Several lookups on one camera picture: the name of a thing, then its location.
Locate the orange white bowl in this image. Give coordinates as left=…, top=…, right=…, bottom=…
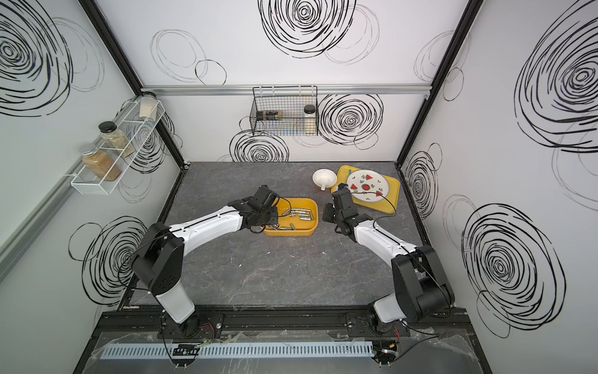
left=312, top=168, right=337, bottom=191

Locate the aluminium wall rail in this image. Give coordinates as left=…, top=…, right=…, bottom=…
left=141, top=84, right=431, bottom=96
left=1, top=160, right=83, bottom=282

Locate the left corner frame post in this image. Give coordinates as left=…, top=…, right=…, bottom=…
left=78, top=0, right=187, bottom=170

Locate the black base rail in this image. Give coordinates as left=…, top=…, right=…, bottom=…
left=92, top=305, right=475, bottom=341

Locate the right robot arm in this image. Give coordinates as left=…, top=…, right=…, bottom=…
left=322, top=183, right=455, bottom=324

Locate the white jar on shelf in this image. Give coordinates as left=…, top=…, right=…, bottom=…
left=139, top=91, right=158, bottom=122

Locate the aluminium wall rail back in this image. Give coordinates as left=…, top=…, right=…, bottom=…
left=141, top=84, right=431, bottom=96

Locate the white wire wall shelf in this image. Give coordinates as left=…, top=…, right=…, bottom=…
left=71, top=96, right=170, bottom=204

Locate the black wire basket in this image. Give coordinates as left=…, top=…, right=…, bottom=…
left=249, top=93, right=319, bottom=137

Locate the watermelon pattern plate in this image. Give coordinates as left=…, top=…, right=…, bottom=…
left=347, top=170, right=390, bottom=204

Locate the green herb jar black lid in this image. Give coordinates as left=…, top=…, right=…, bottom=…
left=98, top=121, right=135, bottom=158

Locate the yellow serving tray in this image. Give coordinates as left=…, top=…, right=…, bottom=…
left=331, top=165, right=400, bottom=213

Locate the aluminium wall rail left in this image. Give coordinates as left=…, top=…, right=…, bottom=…
left=1, top=160, right=83, bottom=282

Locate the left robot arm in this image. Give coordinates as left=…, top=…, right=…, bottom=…
left=130, top=185, right=280, bottom=338

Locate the white slotted cable duct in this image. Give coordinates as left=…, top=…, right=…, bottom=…
left=99, top=341, right=375, bottom=360

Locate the black corner frame post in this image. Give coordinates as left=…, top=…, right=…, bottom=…
left=396, top=0, right=484, bottom=169

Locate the dark item in basket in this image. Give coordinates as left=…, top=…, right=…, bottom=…
left=255, top=110, right=283, bottom=122

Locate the brown spice jar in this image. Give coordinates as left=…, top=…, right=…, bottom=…
left=79, top=143, right=121, bottom=182

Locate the yellow storage box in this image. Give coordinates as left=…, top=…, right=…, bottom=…
left=264, top=198, right=319, bottom=237

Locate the jar in wire basket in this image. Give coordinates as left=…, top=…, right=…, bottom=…
left=304, top=104, right=317, bottom=136

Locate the large silver socket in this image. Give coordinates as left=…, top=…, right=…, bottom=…
left=271, top=224, right=296, bottom=231

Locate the long silver socket top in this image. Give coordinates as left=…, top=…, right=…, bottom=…
left=294, top=215, right=314, bottom=221

